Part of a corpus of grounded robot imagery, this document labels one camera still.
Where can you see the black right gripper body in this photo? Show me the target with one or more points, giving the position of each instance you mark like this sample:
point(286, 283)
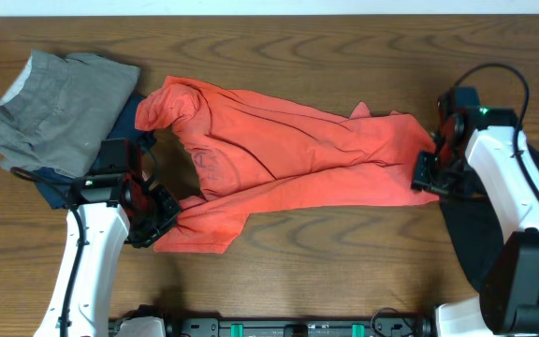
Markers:
point(438, 174)

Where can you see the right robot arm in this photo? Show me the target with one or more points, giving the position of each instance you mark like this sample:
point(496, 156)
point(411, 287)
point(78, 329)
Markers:
point(477, 147)

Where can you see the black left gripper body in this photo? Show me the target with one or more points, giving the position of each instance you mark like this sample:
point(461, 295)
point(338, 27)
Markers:
point(155, 213)

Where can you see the red t-shirt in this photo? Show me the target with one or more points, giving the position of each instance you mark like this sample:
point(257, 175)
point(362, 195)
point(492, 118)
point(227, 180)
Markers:
point(255, 153)

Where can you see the grey folded garment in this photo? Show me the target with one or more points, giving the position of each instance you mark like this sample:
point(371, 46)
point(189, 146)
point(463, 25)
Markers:
point(57, 112)

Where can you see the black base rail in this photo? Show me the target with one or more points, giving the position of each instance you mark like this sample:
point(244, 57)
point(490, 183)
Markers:
point(293, 327)

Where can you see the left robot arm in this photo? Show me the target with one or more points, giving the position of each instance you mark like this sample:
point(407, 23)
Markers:
point(109, 208)

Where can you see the black garment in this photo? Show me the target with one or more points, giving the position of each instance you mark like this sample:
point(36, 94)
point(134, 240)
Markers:
point(476, 234)

